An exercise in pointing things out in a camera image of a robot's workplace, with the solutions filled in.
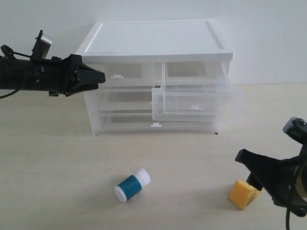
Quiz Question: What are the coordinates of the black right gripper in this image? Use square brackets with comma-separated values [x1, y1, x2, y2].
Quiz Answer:
[235, 149, 307, 217]

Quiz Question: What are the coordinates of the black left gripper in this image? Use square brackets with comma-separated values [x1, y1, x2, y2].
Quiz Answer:
[24, 54, 106, 96]

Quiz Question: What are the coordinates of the yellow cheese wedge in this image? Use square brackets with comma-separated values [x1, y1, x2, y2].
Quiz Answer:
[228, 180, 261, 210]

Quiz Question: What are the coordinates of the white blue pill bottle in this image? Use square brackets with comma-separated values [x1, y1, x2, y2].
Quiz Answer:
[114, 168, 151, 203]

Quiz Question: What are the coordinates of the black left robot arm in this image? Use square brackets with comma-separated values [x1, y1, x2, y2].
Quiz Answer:
[0, 45, 106, 99]

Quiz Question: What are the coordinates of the clear middle wide drawer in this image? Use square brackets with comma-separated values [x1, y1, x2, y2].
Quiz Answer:
[98, 92, 152, 110]

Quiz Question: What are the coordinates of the clear wide drawer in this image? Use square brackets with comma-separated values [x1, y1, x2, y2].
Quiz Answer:
[100, 114, 215, 132]
[98, 92, 152, 110]

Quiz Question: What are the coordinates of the clear bottom wide drawer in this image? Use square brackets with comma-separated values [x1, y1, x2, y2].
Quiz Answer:
[100, 114, 215, 132]

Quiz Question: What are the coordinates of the white plastic drawer cabinet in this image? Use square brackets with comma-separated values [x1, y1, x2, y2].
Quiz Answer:
[76, 19, 242, 136]

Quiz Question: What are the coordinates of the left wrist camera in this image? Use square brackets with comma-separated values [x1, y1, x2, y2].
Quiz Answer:
[31, 30, 53, 59]

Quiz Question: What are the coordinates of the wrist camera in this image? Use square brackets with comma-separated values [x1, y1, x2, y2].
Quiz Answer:
[283, 116, 307, 145]
[31, 30, 53, 59]

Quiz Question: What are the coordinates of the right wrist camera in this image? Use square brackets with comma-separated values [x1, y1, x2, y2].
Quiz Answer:
[283, 116, 307, 145]

